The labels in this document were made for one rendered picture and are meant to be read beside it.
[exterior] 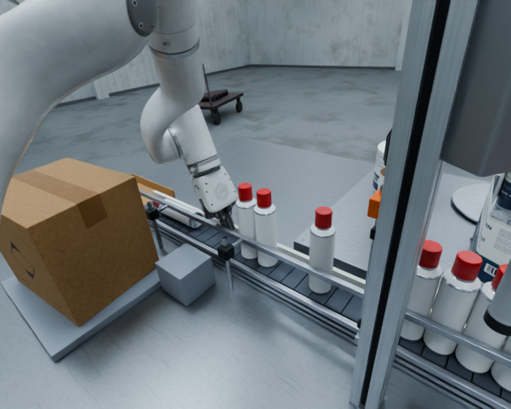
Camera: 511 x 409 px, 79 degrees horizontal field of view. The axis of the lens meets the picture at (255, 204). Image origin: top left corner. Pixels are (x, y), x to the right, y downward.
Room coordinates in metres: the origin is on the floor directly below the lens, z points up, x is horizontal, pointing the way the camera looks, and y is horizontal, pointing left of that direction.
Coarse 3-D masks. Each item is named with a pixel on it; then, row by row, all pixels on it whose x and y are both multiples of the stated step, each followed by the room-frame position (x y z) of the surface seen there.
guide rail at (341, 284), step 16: (144, 192) 0.89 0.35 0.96; (176, 208) 0.78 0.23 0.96; (208, 224) 0.68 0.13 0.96; (288, 256) 0.52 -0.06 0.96; (320, 272) 0.47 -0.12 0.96; (352, 288) 0.42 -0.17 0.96; (416, 320) 0.34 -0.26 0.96; (448, 336) 0.31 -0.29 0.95; (464, 336) 0.30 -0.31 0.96; (480, 352) 0.28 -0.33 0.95; (496, 352) 0.27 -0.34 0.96
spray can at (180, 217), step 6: (156, 204) 0.90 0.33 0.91; (180, 204) 0.85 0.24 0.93; (162, 210) 0.86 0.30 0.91; (168, 210) 0.84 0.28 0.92; (192, 210) 0.81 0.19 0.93; (174, 216) 0.82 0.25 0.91; (180, 216) 0.80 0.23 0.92; (186, 222) 0.78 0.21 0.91; (192, 222) 0.79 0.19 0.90; (198, 222) 0.80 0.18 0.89
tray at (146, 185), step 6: (132, 174) 1.28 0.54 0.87; (138, 180) 1.25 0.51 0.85; (144, 180) 1.21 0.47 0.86; (138, 186) 1.22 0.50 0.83; (144, 186) 1.22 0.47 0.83; (150, 186) 1.19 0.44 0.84; (156, 186) 1.16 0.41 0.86; (162, 186) 1.13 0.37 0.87; (150, 192) 1.15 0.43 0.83; (162, 192) 1.13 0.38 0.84; (168, 192) 1.11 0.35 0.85; (144, 198) 1.10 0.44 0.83; (174, 198) 1.08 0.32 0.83
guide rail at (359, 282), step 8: (160, 192) 0.98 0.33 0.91; (176, 200) 0.91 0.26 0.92; (192, 208) 0.85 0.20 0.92; (280, 248) 0.62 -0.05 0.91; (288, 248) 0.61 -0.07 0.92; (296, 256) 0.59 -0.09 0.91; (304, 256) 0.58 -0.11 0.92; (336, 272) 0.52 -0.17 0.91; (344, 272) 0.51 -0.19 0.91; (344, 280) 0.50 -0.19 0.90; (352, 280) 0.49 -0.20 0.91; (360, 280) 0.48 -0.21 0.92; (464, 328) 0.35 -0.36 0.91
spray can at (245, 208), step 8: (240, 184) 0.65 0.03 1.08; (248, 184) 0.65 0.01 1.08; (240, 192) 0.63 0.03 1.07; (248, 192) 0.63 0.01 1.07; (240, 200) 0.64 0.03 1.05; (248, 200) 0.63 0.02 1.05; (256, 200) 0.65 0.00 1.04; (240, 208) 0.62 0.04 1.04; (248, 208) 0.62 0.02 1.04; (240, 216) 0.62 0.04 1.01; (248, 216) 0.62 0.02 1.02; (240, 224) 0.63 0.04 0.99; (248, 224) 0.62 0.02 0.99; (240, 232) 0.63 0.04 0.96; (248, 232) 0.62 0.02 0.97; (248, 248) 0.62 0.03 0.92; (248, 256) 0.62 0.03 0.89; (256, 256) 0.62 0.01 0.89
